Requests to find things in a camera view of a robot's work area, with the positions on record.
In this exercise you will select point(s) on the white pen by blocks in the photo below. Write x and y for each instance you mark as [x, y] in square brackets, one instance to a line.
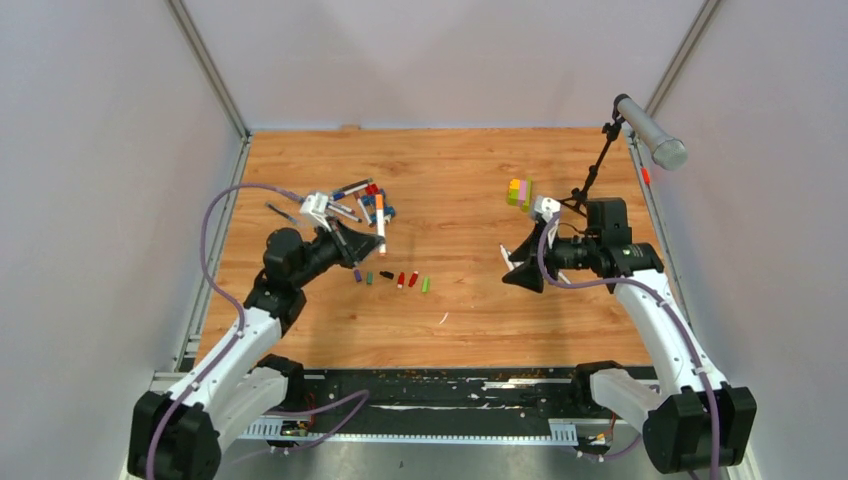
[363, 208]

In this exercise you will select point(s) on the slotted cable duct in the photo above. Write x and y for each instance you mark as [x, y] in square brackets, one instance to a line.
[560, 433]

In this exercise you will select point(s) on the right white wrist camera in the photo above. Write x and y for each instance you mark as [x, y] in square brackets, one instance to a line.
[544, 208]

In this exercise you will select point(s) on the colourful block stack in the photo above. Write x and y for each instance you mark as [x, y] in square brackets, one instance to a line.
[519, 194]

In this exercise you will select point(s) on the blue capped pen upper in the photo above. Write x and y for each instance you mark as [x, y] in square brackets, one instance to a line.
[351, 189]

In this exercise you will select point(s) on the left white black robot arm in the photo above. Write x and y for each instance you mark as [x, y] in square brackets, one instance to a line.
[183, 432]

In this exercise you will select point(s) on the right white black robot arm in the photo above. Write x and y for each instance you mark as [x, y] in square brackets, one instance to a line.
[695, 420]

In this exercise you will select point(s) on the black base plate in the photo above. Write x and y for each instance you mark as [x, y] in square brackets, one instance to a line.
[462, 401]

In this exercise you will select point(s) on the white pen body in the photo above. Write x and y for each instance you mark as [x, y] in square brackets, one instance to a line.
[505, 253]

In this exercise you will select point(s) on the grey pen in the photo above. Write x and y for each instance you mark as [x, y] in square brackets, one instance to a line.
[281, 213]

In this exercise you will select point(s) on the blue red block toy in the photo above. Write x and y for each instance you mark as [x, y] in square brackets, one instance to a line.
[373, 200]

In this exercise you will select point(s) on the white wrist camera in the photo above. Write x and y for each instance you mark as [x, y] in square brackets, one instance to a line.
[544, 208]
[313, 208]

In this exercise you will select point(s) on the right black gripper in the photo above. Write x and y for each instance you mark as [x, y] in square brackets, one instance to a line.
[528, 274]

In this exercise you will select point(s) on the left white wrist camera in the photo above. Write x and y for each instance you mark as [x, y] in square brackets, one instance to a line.
[313, 208]

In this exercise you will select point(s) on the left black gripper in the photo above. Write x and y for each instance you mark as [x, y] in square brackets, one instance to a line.
[352, 246]

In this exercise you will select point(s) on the black microphone stand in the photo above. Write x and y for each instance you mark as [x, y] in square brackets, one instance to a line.
[578, 197]

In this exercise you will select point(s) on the orange capped pen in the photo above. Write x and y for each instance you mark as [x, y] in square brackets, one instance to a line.
[380, 223]

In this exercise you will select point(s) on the silver microphone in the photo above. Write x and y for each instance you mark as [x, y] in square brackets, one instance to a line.
[667, 151]

